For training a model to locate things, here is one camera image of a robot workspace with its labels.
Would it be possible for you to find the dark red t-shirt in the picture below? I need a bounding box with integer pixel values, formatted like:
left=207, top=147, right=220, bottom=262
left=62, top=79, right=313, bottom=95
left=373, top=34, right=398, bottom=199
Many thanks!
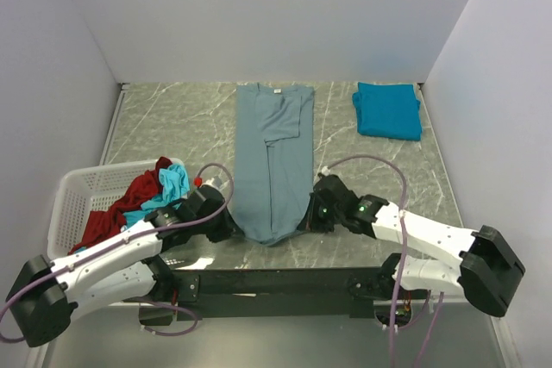
left=69, top=157, right=173, bottom=254

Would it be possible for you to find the black base crossbar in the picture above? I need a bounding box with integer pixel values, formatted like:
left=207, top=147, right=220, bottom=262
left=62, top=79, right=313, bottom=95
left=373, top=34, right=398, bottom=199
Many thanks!
left=143, top=267, right=395, bottom=318

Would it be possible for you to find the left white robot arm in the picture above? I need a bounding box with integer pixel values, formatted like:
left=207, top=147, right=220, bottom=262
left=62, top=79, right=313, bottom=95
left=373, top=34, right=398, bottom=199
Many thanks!
left=3, top=184, right=233, bottom=347

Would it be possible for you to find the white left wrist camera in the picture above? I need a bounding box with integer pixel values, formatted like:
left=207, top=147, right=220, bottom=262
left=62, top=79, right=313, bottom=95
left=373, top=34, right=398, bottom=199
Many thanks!
left=193, top=176, right=223, bottom=190

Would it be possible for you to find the folded teal t-shirt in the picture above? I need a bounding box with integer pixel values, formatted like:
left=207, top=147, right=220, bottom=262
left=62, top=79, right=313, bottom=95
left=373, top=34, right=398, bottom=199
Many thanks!
left=352, top=82, right=423, bottom=141

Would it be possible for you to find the white plastic laundry basket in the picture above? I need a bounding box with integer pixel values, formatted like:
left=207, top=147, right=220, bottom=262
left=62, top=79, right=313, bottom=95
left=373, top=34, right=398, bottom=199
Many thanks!
left=47, top=159, right=156, bottom=259

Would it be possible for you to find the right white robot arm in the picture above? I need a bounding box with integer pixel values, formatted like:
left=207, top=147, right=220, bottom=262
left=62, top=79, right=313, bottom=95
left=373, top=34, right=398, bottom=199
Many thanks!
left=305, top=173, right=525, bottom=317

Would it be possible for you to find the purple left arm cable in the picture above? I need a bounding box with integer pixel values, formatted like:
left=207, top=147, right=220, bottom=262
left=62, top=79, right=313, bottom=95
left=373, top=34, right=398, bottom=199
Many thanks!
left=0, top=163, right=236, bottom=343

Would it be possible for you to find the teal t-shirt in basket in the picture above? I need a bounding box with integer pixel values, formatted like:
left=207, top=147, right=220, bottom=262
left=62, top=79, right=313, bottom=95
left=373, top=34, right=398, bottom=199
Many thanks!
left=121, top=163, right=190, bottom=230

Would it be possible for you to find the aluminium frame rail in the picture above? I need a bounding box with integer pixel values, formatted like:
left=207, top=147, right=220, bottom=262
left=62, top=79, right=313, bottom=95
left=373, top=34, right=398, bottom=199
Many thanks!
left=116, top=268, right=501, bottom=309

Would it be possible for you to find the grey-blue t-shirt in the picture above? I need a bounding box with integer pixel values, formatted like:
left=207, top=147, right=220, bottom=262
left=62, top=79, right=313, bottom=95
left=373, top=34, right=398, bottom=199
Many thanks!
left=232, top=83, right=315, bottom=246

